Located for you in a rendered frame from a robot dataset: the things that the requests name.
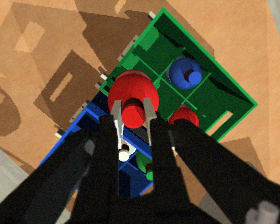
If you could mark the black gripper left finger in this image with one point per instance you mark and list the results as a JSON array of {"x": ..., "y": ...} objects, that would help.
[{"x": 44, "y": 194}]

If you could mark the blue bottle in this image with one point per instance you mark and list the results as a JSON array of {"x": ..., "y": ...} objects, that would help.
[{"x": 182, "y": 73}]

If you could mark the blue crate with dividers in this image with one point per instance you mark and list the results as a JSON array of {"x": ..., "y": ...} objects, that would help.
[{"x": 132, "y": 183}]

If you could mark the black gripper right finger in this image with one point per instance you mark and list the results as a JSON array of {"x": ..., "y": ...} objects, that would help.
[{"x": 243, "y": 194}]

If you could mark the green crate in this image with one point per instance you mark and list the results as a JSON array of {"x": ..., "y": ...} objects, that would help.
[{"x": 218, "y": 91}]

